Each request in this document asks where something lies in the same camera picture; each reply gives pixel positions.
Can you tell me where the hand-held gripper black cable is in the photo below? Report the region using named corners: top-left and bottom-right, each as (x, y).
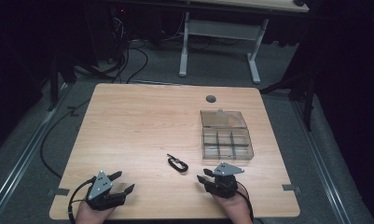
top-left (67, 175), bottom-right (97, 224)
top-left (235, 181), bottom-right (256, 224)

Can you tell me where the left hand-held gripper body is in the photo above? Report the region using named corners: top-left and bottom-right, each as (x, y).
top-left (85, 170), bottom-right (127, 211)

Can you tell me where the black metal stand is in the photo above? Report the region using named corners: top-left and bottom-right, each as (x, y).
top-left (47, 52), bottom-right (77, 112)
top-left (259, 66), bottom-right (317, 133)

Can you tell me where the person's left hand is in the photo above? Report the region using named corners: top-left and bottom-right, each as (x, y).
top-left (75, 200), bottom-right (116, 224)

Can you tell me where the metal floor rail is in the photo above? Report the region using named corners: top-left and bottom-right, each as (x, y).
top-left (291, 100), bottom-right (353, 224)
top-left (0, 81), bottom-right (76, 224)

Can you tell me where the right hand-held gripper black cable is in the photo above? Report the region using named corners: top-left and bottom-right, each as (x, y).
top-left (235, 181), bottom-right (256, 224)

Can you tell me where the black device with red light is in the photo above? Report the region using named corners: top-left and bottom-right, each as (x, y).
top-left (111, 6), bottom-right (129, 21)

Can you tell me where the black carabiner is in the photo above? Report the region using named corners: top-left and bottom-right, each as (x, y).
top-left (166, 153), bottom-right (189, 174)

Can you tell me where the person's right hand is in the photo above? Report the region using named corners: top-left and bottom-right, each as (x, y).
top-left (212, 188), bottom-right (254, 224)

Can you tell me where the clear plastic compartment box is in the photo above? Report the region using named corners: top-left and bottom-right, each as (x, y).
top-left (200, 108), bottom-right (256, 161)

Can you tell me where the white-legged desk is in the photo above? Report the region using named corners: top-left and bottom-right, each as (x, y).
top-left (177, 0), bottom-right (311, 85)

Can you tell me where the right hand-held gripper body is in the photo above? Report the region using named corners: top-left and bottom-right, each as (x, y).
top-left (205, 161), bottom-right (245, 200)

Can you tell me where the long black floor cable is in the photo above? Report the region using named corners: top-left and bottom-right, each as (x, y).
top-left (39, 98), bottom-right (92, 180)

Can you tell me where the left hand-held gripper black cable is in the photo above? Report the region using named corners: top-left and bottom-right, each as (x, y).
top-left (67, 175), bottom-right (97, 224)

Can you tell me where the bundle of black cables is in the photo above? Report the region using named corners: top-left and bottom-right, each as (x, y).
top-left (108, 15), bottom-right (149, 85)

